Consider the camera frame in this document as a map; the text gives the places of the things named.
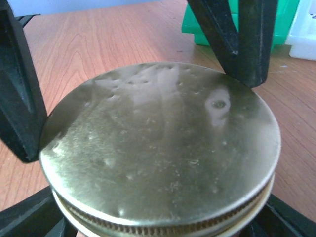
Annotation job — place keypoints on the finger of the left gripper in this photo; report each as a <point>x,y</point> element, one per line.
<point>22,109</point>
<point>250,69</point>

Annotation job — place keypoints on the gold jar lid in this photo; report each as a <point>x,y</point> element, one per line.
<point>155,142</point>

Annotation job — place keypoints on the white plastic bin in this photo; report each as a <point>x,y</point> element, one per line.
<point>302,34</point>

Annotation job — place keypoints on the clear plastic jar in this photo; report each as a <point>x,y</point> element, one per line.
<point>229,224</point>

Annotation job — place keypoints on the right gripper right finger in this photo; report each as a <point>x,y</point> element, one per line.
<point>277,219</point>

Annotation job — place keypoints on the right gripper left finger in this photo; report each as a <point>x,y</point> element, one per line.
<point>36,216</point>

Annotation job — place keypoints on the green plastic bin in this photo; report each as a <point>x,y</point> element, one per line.
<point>240,25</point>

